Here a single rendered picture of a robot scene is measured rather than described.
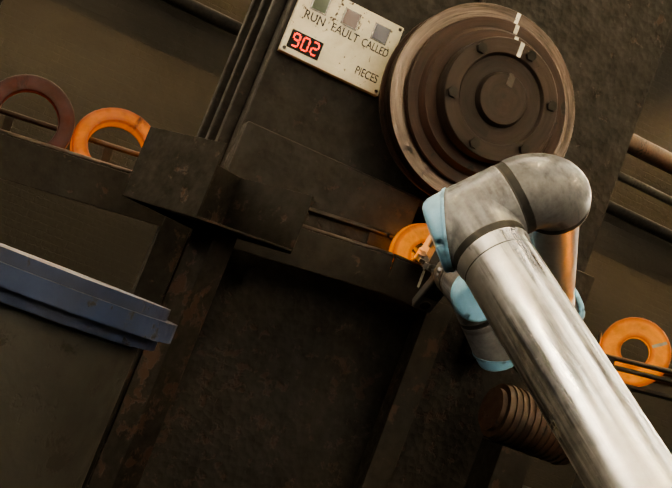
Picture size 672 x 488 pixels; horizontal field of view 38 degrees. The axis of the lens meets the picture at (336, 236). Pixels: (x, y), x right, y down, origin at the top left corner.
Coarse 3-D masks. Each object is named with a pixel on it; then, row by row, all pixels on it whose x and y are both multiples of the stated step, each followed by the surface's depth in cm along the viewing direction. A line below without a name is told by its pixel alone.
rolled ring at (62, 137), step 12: (0, 84) 193; (12, 84) 194; (24, 84) 195; (36, 84) 195; (48, 84) 196; (0, 96) 193; (48, 96) 196; (60, 96) 197; (60, 108) 197; (72, 108) 198; (60, 120) 197; (72, 120) 198; (60, 132) 197; (72, 132) 198; (60, 144) 197
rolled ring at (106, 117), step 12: (108, 108) 204; (120, 108) 206; (84, 120) 201; (96, 120) 202; (108, 120) 204; (120, 120) 205; (132, 120) 206; (144, 120) 207; (84, 132) 201; (132, 132) 207; (144, 132) 206; (72, 144) 199; (84, 144) 200
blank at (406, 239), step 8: (416, 224) 220; (424, 224) 220; (400, 232) 220; (408, 232) 219; (416, 232) 219; (424, 232) 220; (392, 240) 220; (400, 240) 218; (408, 240) 219; (416, 240) 219; (424, 240) 220; (392, 248) 219; (400, 248) 218; (408, 248) 219; (408, 256) 219
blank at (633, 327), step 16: (624, 320) 218; (640, 320) 217; (608, 336) 218; (624, 336) 217; (640, 336) 216; (656, 336) 216; (608, 352) 217; (656, 352) 215; (640, 368) 215; (640, 384) 214
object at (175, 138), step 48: (144, 144) 176; (192, 144) 169; (144, 192) 172; (192, 192) 165; (240, 192) 195; (288, 192) 188; (192, 240) 179; (288, 240) 184; (192, 288) 175; (192, 336) 178; (144, 384) 174; (144, 432) 174; (96, 480) 173
